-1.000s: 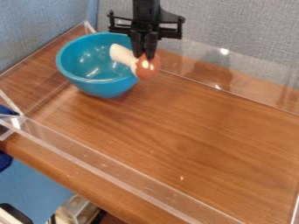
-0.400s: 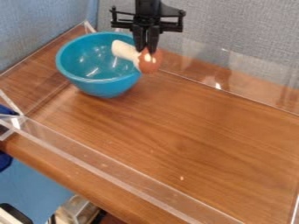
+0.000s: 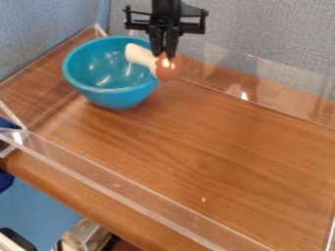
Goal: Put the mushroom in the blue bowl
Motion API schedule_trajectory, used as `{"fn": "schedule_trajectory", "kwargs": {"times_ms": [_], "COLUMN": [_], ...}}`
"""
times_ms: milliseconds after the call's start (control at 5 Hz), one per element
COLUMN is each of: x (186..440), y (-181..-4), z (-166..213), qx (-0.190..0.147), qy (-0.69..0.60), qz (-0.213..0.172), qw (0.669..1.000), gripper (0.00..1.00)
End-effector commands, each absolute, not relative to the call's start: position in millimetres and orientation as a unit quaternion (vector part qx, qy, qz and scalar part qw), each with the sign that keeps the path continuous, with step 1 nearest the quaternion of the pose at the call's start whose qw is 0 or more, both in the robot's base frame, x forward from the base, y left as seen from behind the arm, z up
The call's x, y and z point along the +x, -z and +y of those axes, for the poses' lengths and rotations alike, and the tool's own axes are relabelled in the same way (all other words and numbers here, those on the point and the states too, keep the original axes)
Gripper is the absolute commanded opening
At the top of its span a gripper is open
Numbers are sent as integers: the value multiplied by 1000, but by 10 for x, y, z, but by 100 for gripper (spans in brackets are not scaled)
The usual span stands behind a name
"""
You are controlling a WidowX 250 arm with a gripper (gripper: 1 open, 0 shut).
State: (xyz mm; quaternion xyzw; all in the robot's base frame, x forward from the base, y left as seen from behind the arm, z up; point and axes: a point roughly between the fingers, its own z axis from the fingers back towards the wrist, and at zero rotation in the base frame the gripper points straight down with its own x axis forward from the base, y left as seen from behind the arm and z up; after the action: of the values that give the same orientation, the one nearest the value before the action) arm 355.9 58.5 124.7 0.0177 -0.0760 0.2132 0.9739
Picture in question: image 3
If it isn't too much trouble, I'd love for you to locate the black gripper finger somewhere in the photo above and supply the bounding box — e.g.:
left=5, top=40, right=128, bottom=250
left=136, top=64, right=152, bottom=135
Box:
left=165, top=26, right=178, bottom=59
left=148, top=25, right=164, bottom=57

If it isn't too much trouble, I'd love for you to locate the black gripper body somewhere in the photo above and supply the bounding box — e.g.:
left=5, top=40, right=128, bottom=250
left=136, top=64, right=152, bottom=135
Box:
left=122, top=1, right=209, bottom=34

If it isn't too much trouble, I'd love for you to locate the brown toy mushroom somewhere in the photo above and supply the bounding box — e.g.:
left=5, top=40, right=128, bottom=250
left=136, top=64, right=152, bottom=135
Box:
left=124, top=43, right=181, bottom=81

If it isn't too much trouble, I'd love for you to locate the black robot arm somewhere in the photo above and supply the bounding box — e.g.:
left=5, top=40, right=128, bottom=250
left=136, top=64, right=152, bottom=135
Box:
left=122, top=0, right=209, bottom=59

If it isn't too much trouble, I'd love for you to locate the blue plastic bowl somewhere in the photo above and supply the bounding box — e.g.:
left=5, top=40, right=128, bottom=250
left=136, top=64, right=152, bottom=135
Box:
left=61, top=35, right=158, bottom=110

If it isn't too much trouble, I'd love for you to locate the dark blue object at edge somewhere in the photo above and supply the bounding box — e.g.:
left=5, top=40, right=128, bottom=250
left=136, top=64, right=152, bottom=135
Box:
left=0, top=117, right=23, bottom=194

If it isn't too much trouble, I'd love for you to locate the black object bottom left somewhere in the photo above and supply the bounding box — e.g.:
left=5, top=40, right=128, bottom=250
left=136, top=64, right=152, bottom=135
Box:
left=0, top=227, right=37, bottom=251

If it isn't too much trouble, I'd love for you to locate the clear acrylic barrier frame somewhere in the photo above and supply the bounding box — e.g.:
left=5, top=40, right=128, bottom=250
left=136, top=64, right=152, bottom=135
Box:
left=0, top=27, right=335, bottom=251

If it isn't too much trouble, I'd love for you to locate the metal bracket under table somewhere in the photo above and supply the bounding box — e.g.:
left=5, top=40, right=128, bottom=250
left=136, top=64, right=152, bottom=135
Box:
left=51, top=219, right=110, bottom=251

